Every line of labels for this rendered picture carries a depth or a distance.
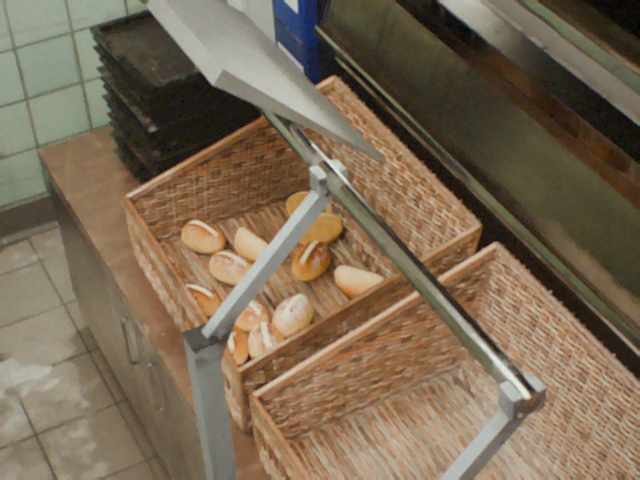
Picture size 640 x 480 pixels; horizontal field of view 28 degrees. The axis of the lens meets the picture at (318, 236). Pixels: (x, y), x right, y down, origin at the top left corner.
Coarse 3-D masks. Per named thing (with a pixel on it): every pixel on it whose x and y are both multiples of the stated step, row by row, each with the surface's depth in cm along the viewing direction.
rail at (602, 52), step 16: (528, 0) 160; (544, 0) 159; (544, 16) 158; (560, 16) 155; (560, 32) 155; (576, 32) 153; (592, 32) 153; (592, 48) 151; (608, 48) 149; (608, 64) 149; (624, 64) 147; (624, 80) 147
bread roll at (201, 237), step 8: (192, 224) 256; (200, 224) 255; (208, 224) 256; (184, 232) 257; (192, 232) 255; (200, 232) 254; (208, 232) 254; (216, 232) 255; (184, 240) 257; (192, 240) 255; (200, 240) 254; (208, 240) 254; (216, 240) 254; (224, 240) 256; (192, 248) 256; (200, 248) 255; (208, 248) 254; (216, 248) 255; (224, 248) 256
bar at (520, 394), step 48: (336, 192) 176; (288, 240) 183; (384, 240) 167; (240, 288) 185; (432, 288) 159; (192, 336) 187; (480, 336) 152; (192, 384) 193; (528, 384) 146; (480, 432) 149
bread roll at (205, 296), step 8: (192, 288) 241; (200, 288) 241; (208, 288) 242; (200, 296) 240; (208, 296) 240; (216, 296) 241; (200, 304) 240; (208, 304) 240; (216, 304) 241; (208, 312) 240
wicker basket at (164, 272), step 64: (256, 128) 254; (384, 128) 242; (192, 192) 256; (256, 192) 264; (384, 192) 244; (448, 192) 226; (384, 256) 247; (448, 256) 219; (192, 320) 229; (320, 320) 214; (256, 384) 215
